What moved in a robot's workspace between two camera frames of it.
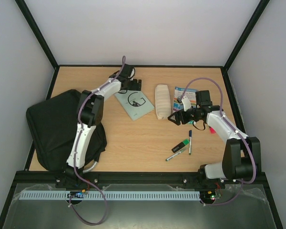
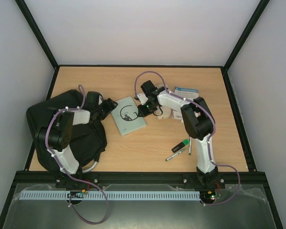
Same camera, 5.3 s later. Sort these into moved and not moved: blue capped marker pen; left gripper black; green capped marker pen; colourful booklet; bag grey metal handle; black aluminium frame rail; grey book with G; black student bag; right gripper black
Moved: right gripper black; left gripper black; grey book with G
Not moved: black aluminium frame rail; blue capped marker pen; black student bag; bag grey metal handle; green capped marker pen; colourful booklet
